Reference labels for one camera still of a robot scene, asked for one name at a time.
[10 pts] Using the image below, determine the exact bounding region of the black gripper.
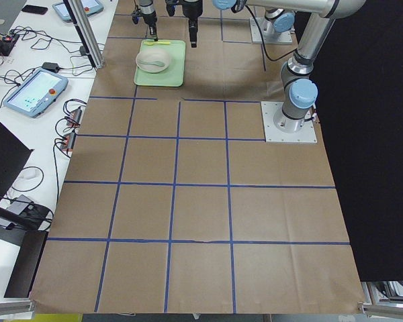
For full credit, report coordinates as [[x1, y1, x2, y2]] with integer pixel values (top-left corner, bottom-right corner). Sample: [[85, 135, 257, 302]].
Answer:
[[187, 13, 199, 48], [144, 13, 159, 41]]

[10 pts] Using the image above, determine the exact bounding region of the yellow plastic fork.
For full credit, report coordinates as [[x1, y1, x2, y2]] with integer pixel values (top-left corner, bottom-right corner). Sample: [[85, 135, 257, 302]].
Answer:
[[143, 40, 171, 46]]

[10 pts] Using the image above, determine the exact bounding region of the white round plate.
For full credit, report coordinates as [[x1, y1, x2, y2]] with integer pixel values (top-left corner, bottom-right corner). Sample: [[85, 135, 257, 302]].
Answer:
[[136, 48, 172, 73]]

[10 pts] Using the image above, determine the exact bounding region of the teal plastic spoon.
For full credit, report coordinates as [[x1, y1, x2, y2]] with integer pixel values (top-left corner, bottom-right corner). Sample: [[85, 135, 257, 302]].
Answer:
[[144, 61, 165, 67]]

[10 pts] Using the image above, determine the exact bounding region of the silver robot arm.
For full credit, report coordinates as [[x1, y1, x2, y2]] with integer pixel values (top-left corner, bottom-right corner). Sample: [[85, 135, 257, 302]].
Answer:
[[131, 1, 295, 47], [212, 1, 365, 133]]

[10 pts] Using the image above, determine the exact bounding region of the light green tray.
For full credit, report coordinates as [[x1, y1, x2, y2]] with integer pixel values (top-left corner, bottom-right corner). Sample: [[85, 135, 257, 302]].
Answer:
[[134, 40, 186, 87]]

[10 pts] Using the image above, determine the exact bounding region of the far teach pendant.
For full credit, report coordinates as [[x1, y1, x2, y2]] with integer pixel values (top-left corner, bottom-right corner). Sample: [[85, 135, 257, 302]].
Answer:
[[52, 0, 105, 23]]

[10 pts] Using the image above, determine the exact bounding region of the teach pendant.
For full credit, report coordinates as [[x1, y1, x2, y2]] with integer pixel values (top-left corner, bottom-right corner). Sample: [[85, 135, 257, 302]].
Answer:
[[52, 0, 105, 23], [3, 68, 69, 117]]

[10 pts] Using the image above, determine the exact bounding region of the black power adapter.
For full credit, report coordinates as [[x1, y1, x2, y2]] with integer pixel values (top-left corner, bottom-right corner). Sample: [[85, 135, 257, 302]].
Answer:
[[42, 62, 60, 73]]

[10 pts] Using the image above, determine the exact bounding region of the black smartphone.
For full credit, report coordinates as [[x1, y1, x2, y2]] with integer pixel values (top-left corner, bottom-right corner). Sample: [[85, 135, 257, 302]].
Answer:
[[21, 5, 48, 15]]

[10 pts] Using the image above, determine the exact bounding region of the near teach pendant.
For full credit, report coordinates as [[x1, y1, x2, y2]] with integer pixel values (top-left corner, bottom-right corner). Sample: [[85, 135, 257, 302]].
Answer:
[[3, 68, 69, 117]]

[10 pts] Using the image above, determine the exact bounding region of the black monitor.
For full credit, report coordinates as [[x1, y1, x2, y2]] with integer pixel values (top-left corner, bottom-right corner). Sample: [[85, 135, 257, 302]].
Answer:
[[0, 122, 52, 299]]

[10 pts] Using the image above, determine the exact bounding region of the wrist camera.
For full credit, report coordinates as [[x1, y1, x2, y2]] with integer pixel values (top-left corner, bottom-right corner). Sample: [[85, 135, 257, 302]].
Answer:
[[165, 0, 178, 17]]

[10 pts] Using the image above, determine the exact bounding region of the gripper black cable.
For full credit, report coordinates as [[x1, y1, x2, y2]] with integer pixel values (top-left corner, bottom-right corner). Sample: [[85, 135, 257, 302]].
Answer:
[[244, 3, 298, 62]]

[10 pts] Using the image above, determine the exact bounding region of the aluminium frame post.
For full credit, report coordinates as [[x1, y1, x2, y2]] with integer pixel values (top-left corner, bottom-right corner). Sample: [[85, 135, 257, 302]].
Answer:
[[63, 0, 105, 69]]

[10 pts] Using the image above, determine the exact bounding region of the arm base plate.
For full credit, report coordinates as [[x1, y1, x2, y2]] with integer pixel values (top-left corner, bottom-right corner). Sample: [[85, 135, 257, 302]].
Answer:
[[249, 17, 294, 45], [261, 101, 317, 144]]

